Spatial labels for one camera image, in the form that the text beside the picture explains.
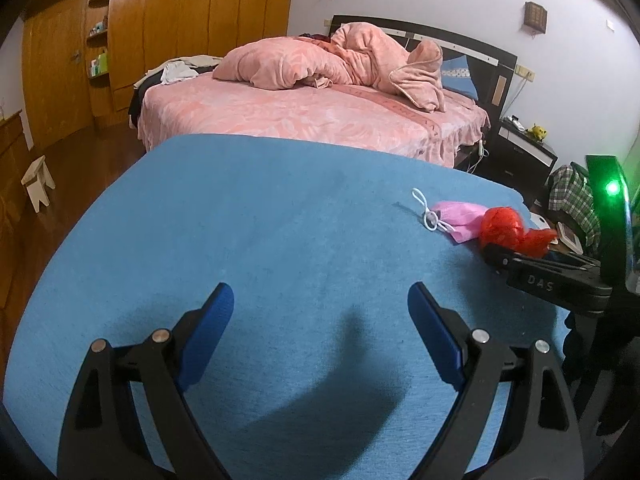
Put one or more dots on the white device on nightstand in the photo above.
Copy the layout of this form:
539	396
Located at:
512	122

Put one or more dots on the blue pillow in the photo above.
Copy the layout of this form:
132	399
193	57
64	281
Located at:
460	77

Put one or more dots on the plaid cloth on chair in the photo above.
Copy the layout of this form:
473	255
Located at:
575	200

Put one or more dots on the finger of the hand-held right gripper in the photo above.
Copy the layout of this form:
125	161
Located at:
550	282
575	258

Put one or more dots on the wall socket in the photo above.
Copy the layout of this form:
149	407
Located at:
525	72

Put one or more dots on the red plastic bag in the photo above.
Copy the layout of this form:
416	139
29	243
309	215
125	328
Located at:
500	225

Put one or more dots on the pink face mask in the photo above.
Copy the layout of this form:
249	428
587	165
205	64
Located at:
462	215

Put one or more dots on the pink duvet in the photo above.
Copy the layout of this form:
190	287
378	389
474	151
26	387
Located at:
280	62

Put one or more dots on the pile of clothes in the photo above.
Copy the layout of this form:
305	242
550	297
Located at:
175	72

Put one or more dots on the yellow plush toy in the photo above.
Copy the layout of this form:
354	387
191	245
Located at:
537	131

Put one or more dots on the bed with pink sheet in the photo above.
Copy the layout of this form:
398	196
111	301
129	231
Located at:
300	110

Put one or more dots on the blue tablecloth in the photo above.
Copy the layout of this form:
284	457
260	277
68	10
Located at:
250	235

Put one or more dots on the brown wall lamp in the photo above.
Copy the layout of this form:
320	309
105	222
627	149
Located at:
535	16

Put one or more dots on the wooden wardrobe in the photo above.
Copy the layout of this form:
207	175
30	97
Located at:
200	20

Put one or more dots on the dark wooden headboard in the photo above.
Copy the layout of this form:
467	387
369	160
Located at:
507	67

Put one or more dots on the small white wooden stool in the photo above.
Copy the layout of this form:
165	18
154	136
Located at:
37	182

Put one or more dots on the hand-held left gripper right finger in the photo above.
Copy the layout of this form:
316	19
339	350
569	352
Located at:
435	330

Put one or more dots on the dark nightstand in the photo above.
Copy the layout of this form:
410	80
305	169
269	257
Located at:
520	160

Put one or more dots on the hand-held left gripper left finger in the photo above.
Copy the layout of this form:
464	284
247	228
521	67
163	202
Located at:
210	325

